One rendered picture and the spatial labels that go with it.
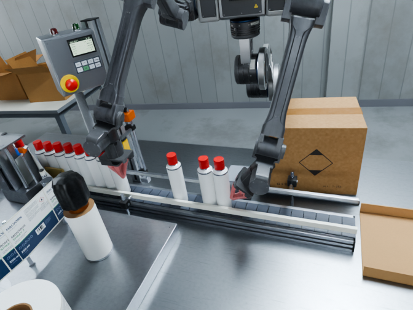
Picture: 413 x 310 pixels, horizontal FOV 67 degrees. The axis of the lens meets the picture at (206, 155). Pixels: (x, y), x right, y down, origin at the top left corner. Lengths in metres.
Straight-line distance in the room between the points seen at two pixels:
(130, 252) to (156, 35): 3.14
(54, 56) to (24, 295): 0.70
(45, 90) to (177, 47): 1.63
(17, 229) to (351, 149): 1.06
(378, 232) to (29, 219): 1.08
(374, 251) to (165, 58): 3.31
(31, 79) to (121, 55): 2.01
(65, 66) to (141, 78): 3.04
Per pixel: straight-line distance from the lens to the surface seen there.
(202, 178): 1.01
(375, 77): 3.79
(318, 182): 1.17
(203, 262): 1.02
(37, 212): 1.14
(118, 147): 1.05
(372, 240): 1.10
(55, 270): 1.11
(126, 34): 0.99
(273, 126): 0.87
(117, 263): 1.03
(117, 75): 0.98
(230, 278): 0.97
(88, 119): 1.31
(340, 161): 1.13
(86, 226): 0.97
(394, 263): 1.06
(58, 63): 1.15
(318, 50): 3.62
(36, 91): 2.97
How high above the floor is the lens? 1.62
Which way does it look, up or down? 32 degrees down
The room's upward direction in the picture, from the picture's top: 9 degrees counter-clockwise
